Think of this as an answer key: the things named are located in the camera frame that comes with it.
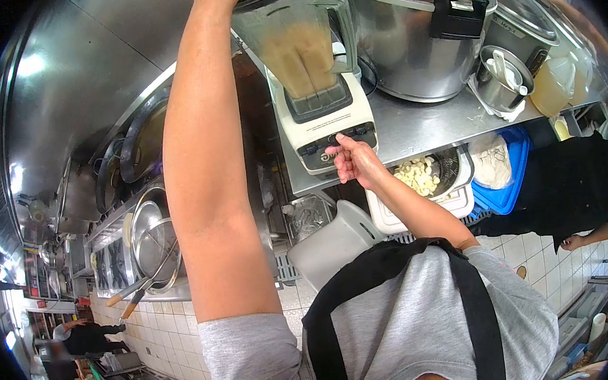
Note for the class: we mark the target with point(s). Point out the blue plastic tub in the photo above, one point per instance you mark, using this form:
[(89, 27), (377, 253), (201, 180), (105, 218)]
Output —
[(519, 173)]

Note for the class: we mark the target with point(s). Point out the clear blender jar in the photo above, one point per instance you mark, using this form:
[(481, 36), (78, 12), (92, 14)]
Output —
[(292, 41)]

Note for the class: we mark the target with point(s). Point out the large black wok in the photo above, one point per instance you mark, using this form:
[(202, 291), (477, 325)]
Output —
[(142, 144)]

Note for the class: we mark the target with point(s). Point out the person's right index finger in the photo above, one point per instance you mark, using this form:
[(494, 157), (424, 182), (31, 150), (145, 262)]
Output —
[(334, 150)]

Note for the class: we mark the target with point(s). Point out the person's right hand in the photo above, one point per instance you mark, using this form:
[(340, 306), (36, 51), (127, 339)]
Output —
[(361, 164)]

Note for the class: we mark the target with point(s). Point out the white cloth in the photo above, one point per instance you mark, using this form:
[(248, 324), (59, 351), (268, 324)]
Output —
[(509, 114)]

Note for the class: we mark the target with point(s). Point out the person's right thumb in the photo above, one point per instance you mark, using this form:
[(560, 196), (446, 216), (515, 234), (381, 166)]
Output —
[(345, 140)]

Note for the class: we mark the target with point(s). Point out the small black wok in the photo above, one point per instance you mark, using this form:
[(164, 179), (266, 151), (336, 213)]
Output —
[(105, 176)]

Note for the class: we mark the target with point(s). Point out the white blender base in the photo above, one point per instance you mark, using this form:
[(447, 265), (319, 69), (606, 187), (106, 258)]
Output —
[(326, 129)]

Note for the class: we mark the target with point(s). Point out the perforated steel container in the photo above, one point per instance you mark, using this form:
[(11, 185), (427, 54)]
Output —
[(309, 216)]

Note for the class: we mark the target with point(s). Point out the steel cooker with lid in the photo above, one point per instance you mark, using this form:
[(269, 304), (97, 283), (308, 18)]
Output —
[(524, 33)]

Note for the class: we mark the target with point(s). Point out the plastic jug of yellow liquid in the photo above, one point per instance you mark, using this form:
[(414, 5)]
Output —
[(553, 87)]

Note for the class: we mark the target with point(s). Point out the large steel rice cooker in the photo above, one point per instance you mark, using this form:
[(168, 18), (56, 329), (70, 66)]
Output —
[(404, 37)]

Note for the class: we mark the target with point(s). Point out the grey plastic bin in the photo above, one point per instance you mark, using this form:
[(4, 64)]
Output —
[(330, 247)]

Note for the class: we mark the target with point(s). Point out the steel storage shelf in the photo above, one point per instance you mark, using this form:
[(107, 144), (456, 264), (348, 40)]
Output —
[(582, 323)]

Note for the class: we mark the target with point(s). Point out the steel bowl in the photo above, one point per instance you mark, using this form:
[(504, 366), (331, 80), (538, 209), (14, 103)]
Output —
[(146, 229)]

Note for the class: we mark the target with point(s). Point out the small steel pot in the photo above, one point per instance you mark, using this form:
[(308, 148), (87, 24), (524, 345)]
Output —
[(494, 92)]

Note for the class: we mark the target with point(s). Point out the person's right fingers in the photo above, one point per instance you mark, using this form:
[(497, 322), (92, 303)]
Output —
[(343, 170)]

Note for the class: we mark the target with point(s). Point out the white plastic tub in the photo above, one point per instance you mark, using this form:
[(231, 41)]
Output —
[(392, 218)]

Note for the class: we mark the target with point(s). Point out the white ladle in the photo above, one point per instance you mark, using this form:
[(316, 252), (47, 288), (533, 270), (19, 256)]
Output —
[(506, 69)]

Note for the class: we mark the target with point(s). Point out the person's body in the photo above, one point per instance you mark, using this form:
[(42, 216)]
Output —
[(400, 321)]

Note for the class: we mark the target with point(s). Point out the steel kitchen stove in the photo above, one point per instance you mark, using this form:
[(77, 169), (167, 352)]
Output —
[(111, 264)]

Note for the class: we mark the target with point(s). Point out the white plastic bag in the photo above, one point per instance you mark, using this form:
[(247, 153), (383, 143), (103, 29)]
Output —
[(490, 162)]

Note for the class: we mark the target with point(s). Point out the steel work table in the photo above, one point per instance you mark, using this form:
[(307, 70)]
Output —
[(422, 124)]

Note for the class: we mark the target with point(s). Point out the pile of peeled garlic cloves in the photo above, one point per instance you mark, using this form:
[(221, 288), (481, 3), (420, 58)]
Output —
[(418, 176)]

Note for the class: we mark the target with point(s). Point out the steel exhaust hood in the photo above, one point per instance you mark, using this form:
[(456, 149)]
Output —
[(70, 80)]

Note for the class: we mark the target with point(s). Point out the black colander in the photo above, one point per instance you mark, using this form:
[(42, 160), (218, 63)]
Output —
[(448, 168)]

